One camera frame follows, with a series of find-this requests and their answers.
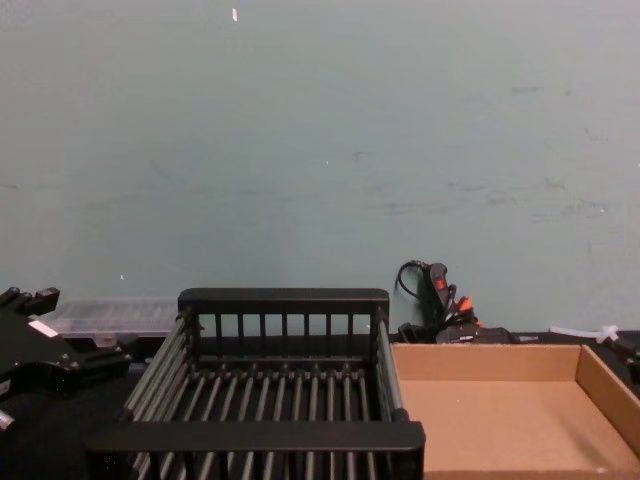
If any clear plastic case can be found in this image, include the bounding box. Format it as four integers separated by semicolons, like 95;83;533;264
35;298;177;347

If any black rack with steel bars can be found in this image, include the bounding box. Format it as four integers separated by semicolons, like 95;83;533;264
84;287;427;480

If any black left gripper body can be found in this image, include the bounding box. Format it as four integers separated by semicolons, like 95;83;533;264
0;308;84;401

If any plain pale wall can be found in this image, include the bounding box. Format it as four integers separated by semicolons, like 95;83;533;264
0;0;640;337

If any black corded tool red switch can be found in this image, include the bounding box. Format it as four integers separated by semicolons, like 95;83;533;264
396;259;512;346

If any small white three-armed plastic piece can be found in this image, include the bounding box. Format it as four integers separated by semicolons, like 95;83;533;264
549;323;620;344

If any shallow brown cardboard tray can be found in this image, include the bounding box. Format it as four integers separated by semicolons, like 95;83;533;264
388;341;640;480

